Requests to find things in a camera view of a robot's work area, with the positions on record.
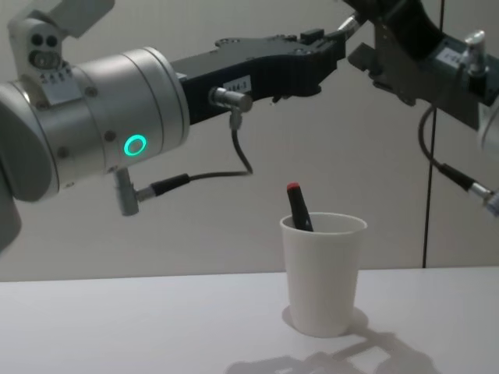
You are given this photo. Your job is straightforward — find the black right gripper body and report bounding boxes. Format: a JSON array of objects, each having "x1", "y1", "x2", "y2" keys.
[{"x1": 373, "y1": 23, "x2": 487, "y2": 129}]

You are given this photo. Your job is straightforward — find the black marker with red end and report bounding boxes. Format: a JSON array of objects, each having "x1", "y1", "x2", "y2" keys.
[{"x1": 286, "y1": 182, "x2": 315, "y2": 232}]

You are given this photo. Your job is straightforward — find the silver grey pen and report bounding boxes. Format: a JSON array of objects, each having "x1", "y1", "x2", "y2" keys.
[{"x1": 337, "y1": 11, "x2": 370, "y2": 33}]

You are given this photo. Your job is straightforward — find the dark gripper cable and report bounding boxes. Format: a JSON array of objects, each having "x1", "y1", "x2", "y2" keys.
[
  {"x1": 417, "y1": 30, "x2": 499, "y2": 217},
  {"x1": 112, "y1": 87, "x2": 254, "y2": 217}
]

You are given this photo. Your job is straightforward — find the white table cloth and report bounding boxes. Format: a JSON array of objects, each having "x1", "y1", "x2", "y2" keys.
[{"x1": 0, "y1": 266, "x2": 499, "y2": 374}]

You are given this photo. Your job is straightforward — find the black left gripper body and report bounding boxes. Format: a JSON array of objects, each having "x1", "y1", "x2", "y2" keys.
[{"x1": 170, "y1": 34, "x2": 332, "y2": 128}]

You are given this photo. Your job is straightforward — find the dark left gripper cable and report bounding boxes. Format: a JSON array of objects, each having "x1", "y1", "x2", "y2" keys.
[{"x1": 112, "y1": 87, "x2": 254, "y2": 217}]

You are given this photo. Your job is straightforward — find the white paper cup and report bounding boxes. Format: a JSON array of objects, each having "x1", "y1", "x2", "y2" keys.
[{"x1": 279, "y1": 211, "x2": 368, "y2": 338}]

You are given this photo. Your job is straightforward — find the dark right gripper cable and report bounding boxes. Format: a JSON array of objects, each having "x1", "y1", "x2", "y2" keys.
[{"x1": 417, "y1": 30, "x2": 499, "y2": 217}]

